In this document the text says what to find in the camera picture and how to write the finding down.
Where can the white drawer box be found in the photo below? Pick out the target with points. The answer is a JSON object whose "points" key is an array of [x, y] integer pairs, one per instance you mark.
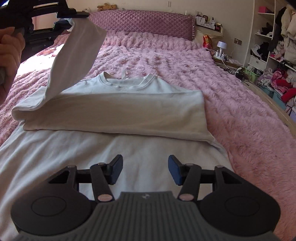
{"points": [[257, 62]]}

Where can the brown teddy bear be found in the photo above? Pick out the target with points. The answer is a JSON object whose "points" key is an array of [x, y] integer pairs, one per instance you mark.
{"points": [[106, 7]]}

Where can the light blue storage box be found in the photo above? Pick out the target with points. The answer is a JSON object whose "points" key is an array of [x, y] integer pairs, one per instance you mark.
{"points": [[272, 95]]}

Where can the black folded clothes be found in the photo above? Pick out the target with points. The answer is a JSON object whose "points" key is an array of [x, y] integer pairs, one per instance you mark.
{"points": [[267, 29], [262, 49]]}

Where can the pink fluffy blanket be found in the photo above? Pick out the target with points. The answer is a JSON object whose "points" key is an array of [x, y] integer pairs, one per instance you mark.
{"points": [[175, 60]]}

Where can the wall socket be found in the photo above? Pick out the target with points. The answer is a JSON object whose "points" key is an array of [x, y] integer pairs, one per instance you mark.
{"points": [[238, 41]]}

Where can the wooden bed frame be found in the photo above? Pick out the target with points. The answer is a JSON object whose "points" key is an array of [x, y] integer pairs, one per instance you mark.
{"points": [[277, 109]]}

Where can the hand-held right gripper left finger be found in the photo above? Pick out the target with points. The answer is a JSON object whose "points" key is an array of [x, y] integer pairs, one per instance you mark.
{"points": [[117, 167]]}

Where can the white sweatshirt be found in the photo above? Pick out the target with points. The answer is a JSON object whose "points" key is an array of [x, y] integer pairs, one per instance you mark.
{"points": [[138, 104]]}

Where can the bedside wall shelf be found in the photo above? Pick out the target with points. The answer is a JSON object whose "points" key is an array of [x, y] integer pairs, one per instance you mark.
{"points": [[208, 29]]}

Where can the white table lamp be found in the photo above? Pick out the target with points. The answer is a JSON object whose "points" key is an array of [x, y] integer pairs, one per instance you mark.
{"points": [[221, 45]]}

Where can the white power strip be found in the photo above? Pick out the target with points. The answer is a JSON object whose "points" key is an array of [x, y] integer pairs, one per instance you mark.
{"points": [[222, 56]]}

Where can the pink box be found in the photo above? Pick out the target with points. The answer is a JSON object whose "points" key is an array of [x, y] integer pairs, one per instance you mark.
{"points": [[263, 9]]}

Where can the black hanging coat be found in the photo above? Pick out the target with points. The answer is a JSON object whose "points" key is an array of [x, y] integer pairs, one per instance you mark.
{"points": [[280, 17]]}

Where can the person's left hand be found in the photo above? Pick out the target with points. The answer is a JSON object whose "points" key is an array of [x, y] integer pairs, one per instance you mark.
{"points": [[10, 51]]}

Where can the white open wardrobe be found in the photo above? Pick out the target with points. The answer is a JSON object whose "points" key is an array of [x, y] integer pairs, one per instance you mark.
{"points": [[266, 16]]}

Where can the pile of pink clothes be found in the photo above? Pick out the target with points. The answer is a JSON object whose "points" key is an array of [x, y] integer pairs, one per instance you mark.
{"points": [[282, 83]]}

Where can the dark red box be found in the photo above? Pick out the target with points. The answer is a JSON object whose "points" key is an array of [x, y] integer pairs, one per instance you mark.
{"points": [[217, 26]]}

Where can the beige hanging coat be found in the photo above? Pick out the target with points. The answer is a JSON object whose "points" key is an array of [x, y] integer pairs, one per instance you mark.
{"points": [[289, 30]]}

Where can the wooden nightstand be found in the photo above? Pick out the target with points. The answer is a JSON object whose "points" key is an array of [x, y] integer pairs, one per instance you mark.
{"points": [[231, 63]]}

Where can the small white box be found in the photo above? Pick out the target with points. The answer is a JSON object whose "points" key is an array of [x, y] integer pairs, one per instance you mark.
{"points": [[200, 20]]}

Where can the green basket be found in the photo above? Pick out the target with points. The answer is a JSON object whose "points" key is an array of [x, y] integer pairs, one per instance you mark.
{"points": [[253, 75]]}

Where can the red snack bag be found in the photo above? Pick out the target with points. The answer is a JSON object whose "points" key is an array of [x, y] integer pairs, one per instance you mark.
{"points": [[207, 41]]}

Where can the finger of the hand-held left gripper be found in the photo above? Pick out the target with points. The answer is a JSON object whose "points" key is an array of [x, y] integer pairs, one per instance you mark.
{"points": [[60, 26], [76, 14]]}

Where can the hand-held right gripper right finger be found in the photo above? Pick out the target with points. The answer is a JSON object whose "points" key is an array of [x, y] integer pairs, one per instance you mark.
{"points": [[174, 169]]}

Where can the purple quilted headboard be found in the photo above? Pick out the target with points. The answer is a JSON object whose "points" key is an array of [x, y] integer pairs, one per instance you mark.
{"points": [[138, 21]]}

